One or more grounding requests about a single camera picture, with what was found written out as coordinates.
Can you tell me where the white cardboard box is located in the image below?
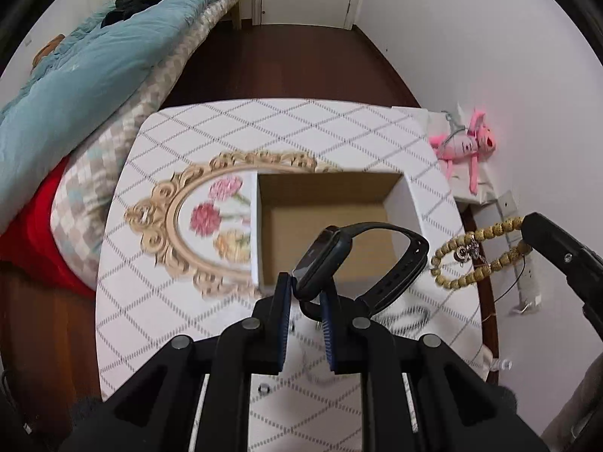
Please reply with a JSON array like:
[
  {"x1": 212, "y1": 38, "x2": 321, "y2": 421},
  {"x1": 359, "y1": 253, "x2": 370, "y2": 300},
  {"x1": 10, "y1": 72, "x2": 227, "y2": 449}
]
[{"x1": 251, "y1": 169, "x2": 424, "y2": 296}]

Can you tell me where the black smart watch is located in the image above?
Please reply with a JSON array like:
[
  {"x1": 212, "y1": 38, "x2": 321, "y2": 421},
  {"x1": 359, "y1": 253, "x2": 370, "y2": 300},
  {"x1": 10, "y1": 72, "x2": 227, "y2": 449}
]
[{"x1": 292, "y1": 221, "x2": 429, "y2": 321}]

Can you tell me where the checked grey mattress sheet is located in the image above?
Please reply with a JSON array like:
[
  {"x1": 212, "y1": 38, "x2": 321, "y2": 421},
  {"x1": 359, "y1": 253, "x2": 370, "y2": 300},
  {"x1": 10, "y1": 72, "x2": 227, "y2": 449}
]
[{"x1": 50, "y1": 0, "x2": 239, "y2": 295}]

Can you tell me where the pink panther plush toy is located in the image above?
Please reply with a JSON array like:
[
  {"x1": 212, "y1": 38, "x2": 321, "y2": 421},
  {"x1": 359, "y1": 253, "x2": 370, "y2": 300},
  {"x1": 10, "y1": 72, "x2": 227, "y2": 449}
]
[{"x1": 428, "y1": 109, "x2": 497, "y2": 195}]

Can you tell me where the light blue duvet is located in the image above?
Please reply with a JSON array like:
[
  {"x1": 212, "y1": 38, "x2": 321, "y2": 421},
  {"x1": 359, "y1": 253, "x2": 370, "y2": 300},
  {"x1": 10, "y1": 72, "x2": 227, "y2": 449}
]
[{"x1": 1, "y1": 0, "x2": 218, "y2": 226}]

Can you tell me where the white wall power strip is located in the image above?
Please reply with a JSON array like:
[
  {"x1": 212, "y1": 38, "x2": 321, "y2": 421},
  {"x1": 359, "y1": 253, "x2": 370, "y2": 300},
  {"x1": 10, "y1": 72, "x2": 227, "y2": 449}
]
[{"x1": 493, "y1": 191, "x2": 543, "y2": 315}]

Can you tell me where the checked tablecloth with floral print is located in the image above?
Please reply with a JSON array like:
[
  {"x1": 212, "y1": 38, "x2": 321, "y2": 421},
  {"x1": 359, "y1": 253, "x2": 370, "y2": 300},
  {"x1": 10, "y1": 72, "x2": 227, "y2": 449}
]
[{"x1": 95, "y1": 99, "x2": 488, "y2": 451}]

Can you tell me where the red blanket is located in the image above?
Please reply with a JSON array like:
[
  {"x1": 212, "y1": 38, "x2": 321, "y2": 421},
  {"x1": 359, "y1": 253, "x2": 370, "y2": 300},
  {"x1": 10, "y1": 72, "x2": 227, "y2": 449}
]
[{"x1": 1, "y1": 156, "x2": 95, "y2": 300}]

